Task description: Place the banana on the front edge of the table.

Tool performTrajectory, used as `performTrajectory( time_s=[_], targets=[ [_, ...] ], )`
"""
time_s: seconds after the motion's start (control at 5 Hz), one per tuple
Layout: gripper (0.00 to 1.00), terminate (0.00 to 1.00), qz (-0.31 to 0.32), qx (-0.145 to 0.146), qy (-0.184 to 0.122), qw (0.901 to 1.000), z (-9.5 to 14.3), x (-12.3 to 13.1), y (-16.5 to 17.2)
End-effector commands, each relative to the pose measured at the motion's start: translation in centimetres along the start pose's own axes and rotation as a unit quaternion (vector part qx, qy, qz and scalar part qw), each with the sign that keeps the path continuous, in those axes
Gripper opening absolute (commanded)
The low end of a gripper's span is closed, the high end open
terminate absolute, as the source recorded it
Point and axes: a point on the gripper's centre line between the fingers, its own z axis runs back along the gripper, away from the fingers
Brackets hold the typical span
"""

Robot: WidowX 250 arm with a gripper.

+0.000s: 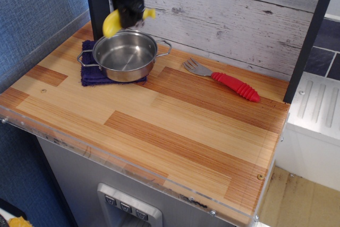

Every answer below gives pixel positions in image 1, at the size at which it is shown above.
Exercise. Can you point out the yellow toy banana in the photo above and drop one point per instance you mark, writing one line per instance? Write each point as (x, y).
(112, 23)

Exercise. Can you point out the yellow object at corner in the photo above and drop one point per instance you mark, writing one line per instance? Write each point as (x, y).
(19, 222)

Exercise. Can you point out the stainless steel pot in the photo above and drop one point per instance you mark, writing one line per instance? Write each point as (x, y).
(127, 56)

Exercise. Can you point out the purple cloth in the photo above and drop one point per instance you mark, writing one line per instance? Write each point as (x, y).
(91, 76)

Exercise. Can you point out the clear acrylic edge guard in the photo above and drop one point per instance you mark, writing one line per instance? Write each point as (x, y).
(191, 183)

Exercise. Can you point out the silver dispenser panel with buttons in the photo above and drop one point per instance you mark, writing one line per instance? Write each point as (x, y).
(121, 209)

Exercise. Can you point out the white ridged appliance top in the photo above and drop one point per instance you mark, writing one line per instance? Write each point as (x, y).
(314, 110)

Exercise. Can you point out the fork with red handle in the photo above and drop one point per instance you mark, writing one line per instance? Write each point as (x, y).
(238, 86)

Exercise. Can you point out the black right vertical post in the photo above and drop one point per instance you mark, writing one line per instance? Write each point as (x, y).
(311, 35)

